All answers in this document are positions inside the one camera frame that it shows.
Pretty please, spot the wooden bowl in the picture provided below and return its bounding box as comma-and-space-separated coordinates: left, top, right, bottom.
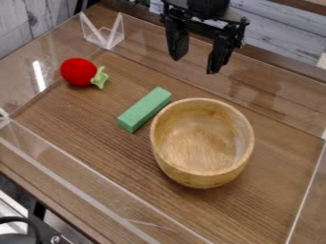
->
149, 97, 255, 189

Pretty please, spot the red plush strawberry toy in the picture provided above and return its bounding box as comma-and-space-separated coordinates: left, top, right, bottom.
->
60, 58, 108, 90

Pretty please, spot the clear acrylic corner bracket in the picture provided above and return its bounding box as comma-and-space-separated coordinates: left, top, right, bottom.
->
79, 12, 124, 50

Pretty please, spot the green rectangular block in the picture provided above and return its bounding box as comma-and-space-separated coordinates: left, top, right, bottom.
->
117, 87, 172, 132

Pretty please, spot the black cable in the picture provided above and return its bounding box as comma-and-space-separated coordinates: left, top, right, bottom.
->
0, 215, 42, 244

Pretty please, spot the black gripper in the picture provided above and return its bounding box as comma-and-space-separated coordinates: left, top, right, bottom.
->
161, 0, 250, 74

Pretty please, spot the black table leg bracket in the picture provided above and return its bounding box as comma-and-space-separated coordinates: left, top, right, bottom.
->
28, 201, 72, 244

